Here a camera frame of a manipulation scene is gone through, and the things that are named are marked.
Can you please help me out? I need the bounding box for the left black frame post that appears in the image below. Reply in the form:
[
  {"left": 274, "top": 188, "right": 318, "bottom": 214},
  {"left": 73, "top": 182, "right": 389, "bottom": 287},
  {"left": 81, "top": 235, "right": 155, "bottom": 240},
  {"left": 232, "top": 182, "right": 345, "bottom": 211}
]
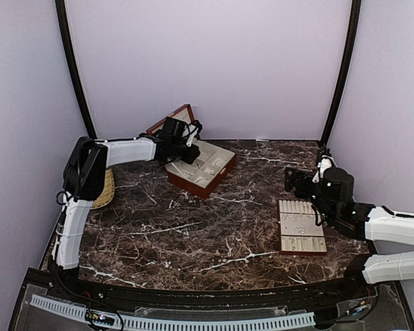
[{"left": 55, "top": 0, "right": 97, "bottom": 139}]

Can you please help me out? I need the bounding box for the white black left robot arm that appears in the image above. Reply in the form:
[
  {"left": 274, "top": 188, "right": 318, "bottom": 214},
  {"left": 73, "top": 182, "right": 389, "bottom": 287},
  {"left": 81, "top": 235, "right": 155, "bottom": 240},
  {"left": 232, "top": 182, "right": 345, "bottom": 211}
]
[{"left": 52, "top": 117, "right": 203, "bottom": 270}]

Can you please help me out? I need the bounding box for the red jewelry tray insert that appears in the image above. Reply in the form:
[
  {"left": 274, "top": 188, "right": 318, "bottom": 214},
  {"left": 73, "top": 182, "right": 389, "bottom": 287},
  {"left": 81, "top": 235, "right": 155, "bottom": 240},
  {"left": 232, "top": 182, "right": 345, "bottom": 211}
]
[{"left": 277, "top": 200, "right": 327, "bottom": 256}]

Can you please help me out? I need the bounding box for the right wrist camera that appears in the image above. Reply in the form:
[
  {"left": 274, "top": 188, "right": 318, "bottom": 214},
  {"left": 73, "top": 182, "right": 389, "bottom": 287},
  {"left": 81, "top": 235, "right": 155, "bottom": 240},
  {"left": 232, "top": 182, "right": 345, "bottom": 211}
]
[{"left": 312, "top": 147, "right": 335, "bottom": 183}]

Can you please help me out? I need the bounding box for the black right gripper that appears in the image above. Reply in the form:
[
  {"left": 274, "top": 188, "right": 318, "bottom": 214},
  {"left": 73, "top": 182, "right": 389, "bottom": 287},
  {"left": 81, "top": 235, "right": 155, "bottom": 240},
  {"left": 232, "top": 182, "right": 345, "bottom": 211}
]
[{"left": 286, "top": 166, "right": 336, "bottom": 223}]

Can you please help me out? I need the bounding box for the black front table rail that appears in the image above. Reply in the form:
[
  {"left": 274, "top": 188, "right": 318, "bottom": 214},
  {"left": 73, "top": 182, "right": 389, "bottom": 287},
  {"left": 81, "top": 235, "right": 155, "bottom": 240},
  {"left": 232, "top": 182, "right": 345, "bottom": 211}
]
[{"left": 78, "top": 281, "right": 350, "bottom": 311}]

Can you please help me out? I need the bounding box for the black frame post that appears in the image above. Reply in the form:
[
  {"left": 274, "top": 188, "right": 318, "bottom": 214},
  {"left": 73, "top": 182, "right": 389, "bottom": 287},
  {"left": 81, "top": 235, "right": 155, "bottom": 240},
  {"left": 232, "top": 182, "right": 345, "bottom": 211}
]
[
  {"left": 319, "top": 0, "right": 362, "bottom": 146},
  {"left": 55, "top": 0, "right": 97, "bottom": 139}
]

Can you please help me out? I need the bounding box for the red wooden jewelry box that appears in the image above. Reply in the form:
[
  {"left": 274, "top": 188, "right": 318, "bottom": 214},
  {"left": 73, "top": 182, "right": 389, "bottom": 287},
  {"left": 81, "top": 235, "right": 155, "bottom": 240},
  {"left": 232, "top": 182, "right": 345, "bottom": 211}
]
[{"left": 145, "top": 104, "right": 236, "bottom": 199}]

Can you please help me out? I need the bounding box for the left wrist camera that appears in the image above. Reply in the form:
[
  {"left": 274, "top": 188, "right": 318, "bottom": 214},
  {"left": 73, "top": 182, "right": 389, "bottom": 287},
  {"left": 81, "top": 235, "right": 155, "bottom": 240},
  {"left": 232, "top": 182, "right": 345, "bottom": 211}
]
[{"left": 181, "top": 120, "right": 203, "bottom": 147}]

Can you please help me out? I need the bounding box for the white slotted cable duct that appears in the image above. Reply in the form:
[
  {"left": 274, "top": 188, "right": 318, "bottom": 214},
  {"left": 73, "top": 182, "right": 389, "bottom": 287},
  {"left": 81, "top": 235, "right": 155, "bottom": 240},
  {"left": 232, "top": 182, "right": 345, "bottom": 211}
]
[{"left": 29, "top": 294, "right": 316, "bottom": 330}]

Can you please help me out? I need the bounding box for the right black frame post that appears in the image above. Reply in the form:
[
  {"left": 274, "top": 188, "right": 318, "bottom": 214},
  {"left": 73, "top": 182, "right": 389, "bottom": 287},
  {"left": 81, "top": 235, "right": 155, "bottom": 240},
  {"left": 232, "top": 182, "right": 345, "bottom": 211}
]
[{"left": 319, "top": 0, "right": 362, "bottom": 146}]

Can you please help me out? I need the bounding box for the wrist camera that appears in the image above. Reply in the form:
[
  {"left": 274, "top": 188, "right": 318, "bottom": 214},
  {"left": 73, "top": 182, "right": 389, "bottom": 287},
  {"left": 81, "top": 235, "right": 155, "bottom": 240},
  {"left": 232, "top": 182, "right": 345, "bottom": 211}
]
[
  {"left": 312, "top": 147, "right": 335, "bottom": 183},
  {"left": 181, "top": 120, "right": 203, "bottom": 147}
]

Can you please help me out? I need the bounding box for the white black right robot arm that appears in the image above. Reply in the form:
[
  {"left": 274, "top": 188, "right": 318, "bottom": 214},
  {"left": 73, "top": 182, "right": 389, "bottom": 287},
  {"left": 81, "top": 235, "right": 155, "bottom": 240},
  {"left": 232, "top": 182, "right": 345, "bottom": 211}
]
[{"left": 284, "top": 167, "right": 414, "bottom": 299}]

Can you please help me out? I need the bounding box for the woven bamboo tray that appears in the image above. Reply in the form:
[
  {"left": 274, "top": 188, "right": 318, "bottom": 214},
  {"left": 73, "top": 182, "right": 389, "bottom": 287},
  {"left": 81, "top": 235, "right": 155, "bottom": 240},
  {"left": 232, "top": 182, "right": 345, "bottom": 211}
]
[{"left": 91, "top": 168, "right": 115, "bottom": 210}]

